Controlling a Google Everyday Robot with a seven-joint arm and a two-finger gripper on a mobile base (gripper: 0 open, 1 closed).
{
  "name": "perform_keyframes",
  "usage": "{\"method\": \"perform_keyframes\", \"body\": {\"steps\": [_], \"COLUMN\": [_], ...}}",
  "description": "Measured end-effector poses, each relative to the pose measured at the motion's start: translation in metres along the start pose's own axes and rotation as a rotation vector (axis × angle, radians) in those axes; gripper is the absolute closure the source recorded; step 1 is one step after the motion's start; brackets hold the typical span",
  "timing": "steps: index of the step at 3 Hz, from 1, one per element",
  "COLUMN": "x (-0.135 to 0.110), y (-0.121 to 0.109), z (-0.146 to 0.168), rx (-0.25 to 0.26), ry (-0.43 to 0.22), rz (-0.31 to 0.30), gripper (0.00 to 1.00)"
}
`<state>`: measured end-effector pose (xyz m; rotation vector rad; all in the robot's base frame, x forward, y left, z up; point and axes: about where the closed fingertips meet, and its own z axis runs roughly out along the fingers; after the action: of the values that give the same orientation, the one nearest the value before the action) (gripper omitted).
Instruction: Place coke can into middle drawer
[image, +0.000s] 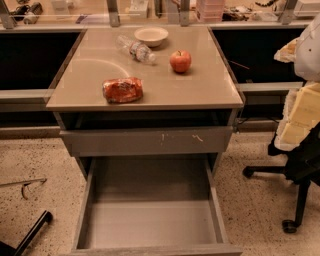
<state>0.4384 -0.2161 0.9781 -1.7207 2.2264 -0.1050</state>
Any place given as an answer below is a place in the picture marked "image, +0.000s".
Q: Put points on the clear plastic water bottle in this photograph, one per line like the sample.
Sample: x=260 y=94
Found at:
x=135 y=49

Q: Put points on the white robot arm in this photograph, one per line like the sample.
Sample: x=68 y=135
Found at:
x=307 y=61

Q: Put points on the crushed red coke can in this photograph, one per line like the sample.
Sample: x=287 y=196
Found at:
x=123 y=90

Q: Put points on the red apple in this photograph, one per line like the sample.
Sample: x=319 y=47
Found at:
x=180 y=61

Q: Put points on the black chair leg left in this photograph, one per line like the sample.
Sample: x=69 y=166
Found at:
x=7 y=250

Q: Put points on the grey drawer cabinet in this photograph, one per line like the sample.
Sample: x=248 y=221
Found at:
x=204 y=96

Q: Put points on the white bowl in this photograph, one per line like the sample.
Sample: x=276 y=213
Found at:
x=151 y=36

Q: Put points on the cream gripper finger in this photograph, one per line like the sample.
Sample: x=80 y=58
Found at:
x=287 y=53
x=290 y=135

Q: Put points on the pink plastic container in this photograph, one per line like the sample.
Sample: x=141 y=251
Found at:
x=210 y=11

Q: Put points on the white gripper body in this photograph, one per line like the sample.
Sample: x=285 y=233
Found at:
x=309 y=55

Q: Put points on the black office chair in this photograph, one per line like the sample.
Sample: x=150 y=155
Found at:
x=302 y=167

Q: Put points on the open middle drawer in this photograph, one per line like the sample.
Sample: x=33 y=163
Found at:
x=151 y=206

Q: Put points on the closed top drawer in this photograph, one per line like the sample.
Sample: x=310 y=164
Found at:
x=152 y=141

